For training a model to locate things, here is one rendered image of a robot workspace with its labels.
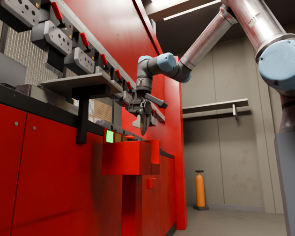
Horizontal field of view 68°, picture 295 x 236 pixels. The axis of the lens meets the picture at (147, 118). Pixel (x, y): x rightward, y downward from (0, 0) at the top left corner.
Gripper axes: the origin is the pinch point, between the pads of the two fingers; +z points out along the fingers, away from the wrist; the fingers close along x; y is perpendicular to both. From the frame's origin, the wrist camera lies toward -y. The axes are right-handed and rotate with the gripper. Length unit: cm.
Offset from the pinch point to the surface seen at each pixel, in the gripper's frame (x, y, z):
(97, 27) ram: -2, 36, -61
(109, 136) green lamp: 11.9, 9.9, 3.6
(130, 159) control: 15.1, -2.7, 12.3
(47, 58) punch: 29, 32, -25
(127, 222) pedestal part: 8.0, 0.2, 35.1
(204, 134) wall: -375, 43, -57
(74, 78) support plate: 30.6, 14.1, -14.1
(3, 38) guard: 2, 116, -67
